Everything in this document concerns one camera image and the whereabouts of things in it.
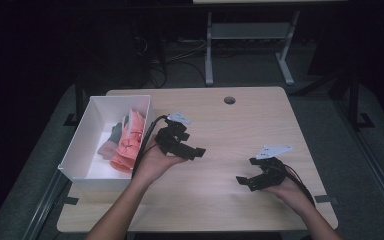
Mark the pink glove with cartoon print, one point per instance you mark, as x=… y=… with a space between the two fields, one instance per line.
x=126 y=153

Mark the person's left hand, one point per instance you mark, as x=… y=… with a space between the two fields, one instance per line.
x=153 y=163

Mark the gray metal stand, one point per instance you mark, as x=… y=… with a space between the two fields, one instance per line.
x=250 y=31

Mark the metal floor rail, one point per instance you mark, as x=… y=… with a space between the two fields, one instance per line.
x=370 y=156
x=45 y=206

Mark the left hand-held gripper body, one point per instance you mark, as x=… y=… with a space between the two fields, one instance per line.
x=171 y=140

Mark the white rectangular box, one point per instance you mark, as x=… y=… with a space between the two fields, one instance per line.
x=90 y=146

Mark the black stand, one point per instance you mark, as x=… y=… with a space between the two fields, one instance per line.
x=78 y=103
x=355 y=103

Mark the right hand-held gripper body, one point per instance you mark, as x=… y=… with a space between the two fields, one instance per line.
x=270 y=166

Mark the person's right hand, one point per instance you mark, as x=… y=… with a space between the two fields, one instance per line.
x=290 y=195

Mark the gray glove with pink cuff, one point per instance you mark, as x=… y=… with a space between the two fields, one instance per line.
x=125 y=122
x=110 y=146

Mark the black tape strip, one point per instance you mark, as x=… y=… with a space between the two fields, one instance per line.
x=326 y=199
x=70 y=200

